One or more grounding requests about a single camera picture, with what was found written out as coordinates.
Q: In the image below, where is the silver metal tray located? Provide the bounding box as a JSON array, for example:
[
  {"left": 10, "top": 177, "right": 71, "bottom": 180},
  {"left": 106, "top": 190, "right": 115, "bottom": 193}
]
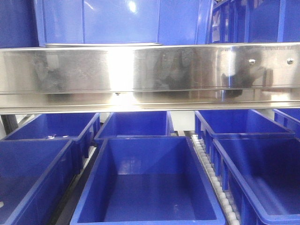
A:
[{"left": 45, "top": 43, "right": 162, "bottom": 48}]

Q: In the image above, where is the blue rear middle bin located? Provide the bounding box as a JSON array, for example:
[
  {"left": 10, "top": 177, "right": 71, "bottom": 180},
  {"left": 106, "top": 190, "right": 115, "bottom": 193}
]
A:
[{"left": 94, "top": 111, "right": 174, "bottom": 146}]

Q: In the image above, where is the blue rear right bin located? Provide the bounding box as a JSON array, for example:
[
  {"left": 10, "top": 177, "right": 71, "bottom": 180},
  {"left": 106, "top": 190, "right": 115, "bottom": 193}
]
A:
[{"left": 194, "top": 109, "right": 296, "bottom": 155}]

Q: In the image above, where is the blue lower middle bin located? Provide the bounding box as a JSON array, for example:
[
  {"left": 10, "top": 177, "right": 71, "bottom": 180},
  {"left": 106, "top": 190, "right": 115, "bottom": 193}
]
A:
[{"left": 70, "top": 137, "right": 226, "bottom": 225}]

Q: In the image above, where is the blue rear left bin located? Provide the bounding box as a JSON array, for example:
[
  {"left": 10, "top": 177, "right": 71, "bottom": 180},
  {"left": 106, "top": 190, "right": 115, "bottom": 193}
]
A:
[{"left": 3, "top": 112, "right": 100, "bottom": 174}]

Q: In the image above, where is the blue upper right crate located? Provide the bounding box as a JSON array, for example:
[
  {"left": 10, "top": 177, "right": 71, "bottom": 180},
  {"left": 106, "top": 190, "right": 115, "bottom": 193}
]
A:
[{"left": 208, "top": 0, "right": 300, "bottom": 43}]

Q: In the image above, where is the blue lower right bin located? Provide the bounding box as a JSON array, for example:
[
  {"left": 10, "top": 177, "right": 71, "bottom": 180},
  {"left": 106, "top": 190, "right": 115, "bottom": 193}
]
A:
[{"left": 213, "top": 138, "right": 300, "bottom": 225}]

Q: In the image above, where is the blue lower left bin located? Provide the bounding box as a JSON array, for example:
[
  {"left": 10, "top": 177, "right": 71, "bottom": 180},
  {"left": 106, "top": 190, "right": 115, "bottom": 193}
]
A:
[{"left": 0, "top": 140, "right": 74, "bottom": 225}]

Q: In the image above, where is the white roller track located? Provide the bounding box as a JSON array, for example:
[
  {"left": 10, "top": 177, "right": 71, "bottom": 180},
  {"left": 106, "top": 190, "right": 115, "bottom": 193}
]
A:
[{"left": 190, "top": 131, "right": 240, "bottom": 225}]

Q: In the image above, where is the large blue upper bin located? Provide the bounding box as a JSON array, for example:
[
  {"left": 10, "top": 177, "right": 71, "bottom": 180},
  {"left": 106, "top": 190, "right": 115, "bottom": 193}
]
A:
[{"left": 0, "top": 0, "right": 213, "bottom": 48}]

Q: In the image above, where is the stainless steel shelf rail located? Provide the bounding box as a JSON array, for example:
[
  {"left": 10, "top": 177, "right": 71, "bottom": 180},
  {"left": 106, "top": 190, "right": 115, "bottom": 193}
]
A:
[{"left": 0, "top": 43, "right": 300, "bottom": 114}]

